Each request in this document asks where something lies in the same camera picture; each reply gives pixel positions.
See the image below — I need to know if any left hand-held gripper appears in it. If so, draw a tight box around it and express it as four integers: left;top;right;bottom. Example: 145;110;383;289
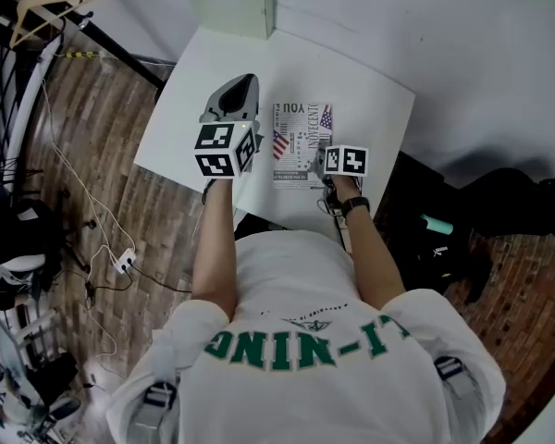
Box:
193;72;265;180

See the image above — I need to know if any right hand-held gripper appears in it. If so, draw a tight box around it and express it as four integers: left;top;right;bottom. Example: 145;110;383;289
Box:
323;144;369;176

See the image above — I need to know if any printed flag cover book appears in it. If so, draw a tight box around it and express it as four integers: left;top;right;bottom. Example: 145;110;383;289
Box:
271;103;334;190

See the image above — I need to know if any person's left forearm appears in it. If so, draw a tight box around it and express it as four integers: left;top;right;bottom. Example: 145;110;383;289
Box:
191;178;240;316

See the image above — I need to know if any person's right forearm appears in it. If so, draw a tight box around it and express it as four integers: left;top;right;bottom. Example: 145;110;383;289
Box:
330;176;407;312

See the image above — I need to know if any black wristwatch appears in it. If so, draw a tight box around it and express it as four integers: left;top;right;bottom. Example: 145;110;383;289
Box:
339;195;371;219

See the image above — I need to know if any white table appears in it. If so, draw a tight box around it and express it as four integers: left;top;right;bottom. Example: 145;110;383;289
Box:
132;26;417;230

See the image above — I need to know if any teal bottle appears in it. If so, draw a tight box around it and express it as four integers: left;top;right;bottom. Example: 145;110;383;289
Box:
419;214;454;236

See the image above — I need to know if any black backpack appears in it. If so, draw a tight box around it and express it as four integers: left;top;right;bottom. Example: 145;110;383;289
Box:
374;150;494;304

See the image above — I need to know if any black coat stand pole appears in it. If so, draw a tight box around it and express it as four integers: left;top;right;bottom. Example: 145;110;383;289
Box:
64;11;167;90

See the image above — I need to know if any white power strip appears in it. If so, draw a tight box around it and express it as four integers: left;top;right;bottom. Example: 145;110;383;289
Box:
111;247;138;275

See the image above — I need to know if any black office chair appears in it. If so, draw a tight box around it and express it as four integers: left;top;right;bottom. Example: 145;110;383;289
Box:
0;196;98;290

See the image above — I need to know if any black metal railing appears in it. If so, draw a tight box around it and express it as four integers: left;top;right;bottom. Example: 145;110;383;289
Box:
0;0;66;189

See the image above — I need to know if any wooden clothes hanger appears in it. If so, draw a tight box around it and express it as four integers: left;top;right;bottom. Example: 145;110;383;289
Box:
8;0;110;49

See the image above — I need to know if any white t-shirt with green print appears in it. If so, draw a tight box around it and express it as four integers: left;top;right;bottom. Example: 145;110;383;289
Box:
105;228;508;444

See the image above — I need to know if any black power cable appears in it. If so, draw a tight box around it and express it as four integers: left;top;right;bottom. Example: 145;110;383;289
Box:
129;264;193;294

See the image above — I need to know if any long white cable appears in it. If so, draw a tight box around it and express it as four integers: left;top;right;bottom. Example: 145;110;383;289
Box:
39;79;138;256

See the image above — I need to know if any grey right harness strap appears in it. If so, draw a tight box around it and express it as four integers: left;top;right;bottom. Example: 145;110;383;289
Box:
433;356;485;444

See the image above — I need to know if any grey harness strap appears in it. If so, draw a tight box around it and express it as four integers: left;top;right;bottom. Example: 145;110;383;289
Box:
133;379;179;444
433;356;485;444

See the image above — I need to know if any grey left harness strap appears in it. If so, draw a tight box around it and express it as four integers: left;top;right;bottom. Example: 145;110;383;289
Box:
133;379;179;444

